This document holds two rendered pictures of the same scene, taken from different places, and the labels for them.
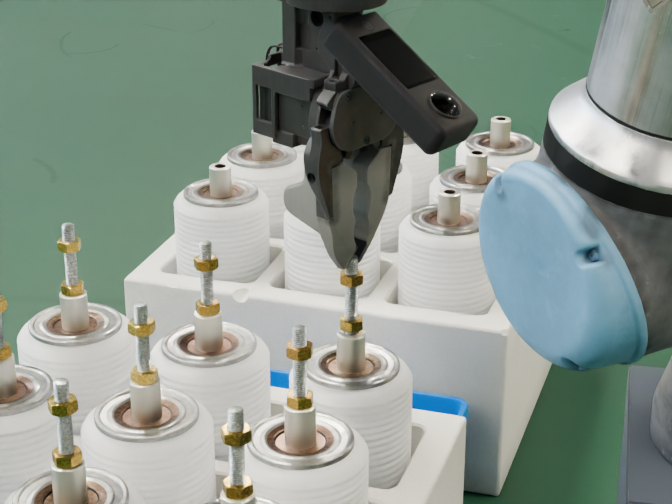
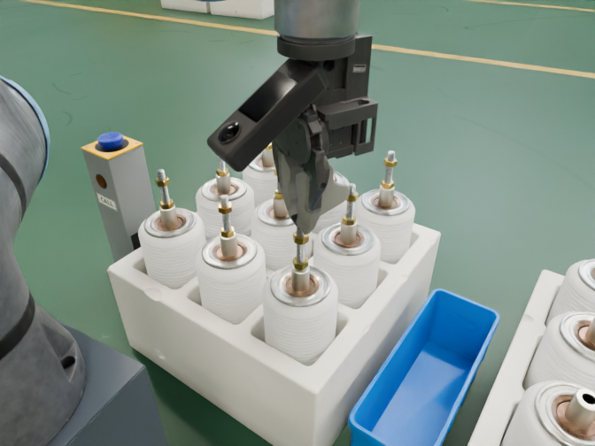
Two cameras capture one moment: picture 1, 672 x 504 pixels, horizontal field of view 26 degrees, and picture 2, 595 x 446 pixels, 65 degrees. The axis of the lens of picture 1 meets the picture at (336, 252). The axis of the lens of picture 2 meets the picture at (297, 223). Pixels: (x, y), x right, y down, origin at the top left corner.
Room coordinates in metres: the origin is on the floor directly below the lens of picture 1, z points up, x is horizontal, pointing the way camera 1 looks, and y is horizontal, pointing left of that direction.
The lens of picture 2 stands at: (1.13, -0.43, 0.65)
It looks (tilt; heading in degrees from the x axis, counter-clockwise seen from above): 35 degrees down; 107
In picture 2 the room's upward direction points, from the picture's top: straight up
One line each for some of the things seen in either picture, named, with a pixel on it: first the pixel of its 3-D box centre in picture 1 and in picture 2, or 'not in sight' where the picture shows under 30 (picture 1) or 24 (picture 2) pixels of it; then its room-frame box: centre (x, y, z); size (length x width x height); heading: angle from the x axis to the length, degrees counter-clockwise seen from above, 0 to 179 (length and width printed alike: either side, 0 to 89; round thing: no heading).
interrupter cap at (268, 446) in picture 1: (300, 441); (229, 251); (0.89, 0.02, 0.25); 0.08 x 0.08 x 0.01
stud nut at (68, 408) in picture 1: (62, 404); not in sight; (0.81, 0.17, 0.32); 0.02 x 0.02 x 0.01; 56
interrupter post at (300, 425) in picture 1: (300, 424); (228, 243); (0.89, 0.02, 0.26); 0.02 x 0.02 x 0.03
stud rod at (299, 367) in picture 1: (299, 376); (226, 220); (0.89, 0.02, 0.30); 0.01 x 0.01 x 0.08
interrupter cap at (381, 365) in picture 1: (350, 366); (300, 285); (1.00, -0.01, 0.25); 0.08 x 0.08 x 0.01
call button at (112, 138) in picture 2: not in sight; (111, 142); (0.62, 0.15, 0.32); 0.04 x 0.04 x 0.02
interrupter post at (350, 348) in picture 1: (351, 351); (300, 277); (1.00, -0.01, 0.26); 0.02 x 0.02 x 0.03
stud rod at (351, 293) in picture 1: (351, 302); (300, 250); (1.00, -0.01, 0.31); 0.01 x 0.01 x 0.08
